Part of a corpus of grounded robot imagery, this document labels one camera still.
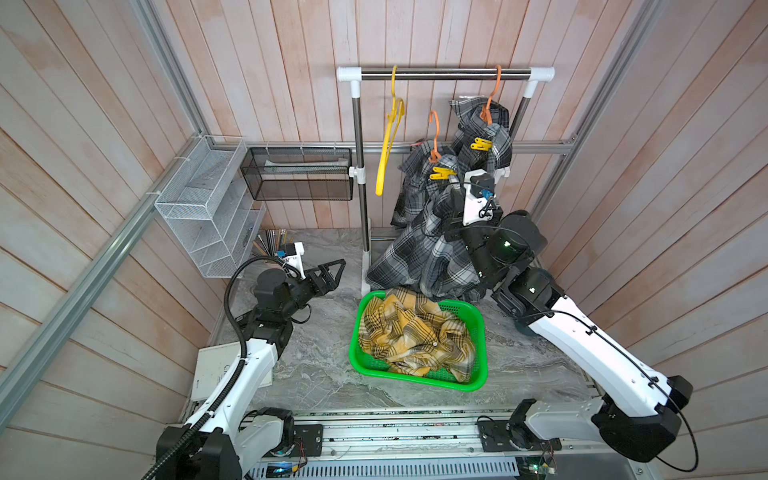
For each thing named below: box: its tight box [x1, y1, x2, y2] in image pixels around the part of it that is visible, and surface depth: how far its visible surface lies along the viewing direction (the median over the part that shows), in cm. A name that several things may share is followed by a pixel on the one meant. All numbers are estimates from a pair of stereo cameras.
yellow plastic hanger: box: [375, 65, 405, 197], surface depth 64 cm
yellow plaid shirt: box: [359, 287, 475, 383], surface depth 83 cm
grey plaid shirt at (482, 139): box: [448, 97, 512, 174], surface depth 68 cm
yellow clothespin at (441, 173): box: [429, 166, 457, 180], surface depth 61 cm
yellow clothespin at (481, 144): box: [470, 137, 493, 152], surface depth 62 cm
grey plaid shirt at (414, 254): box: [367, 141, 483, 300], surface depth 74 cm
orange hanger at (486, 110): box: [480, 64, 502, 126], surface depth 69 cm
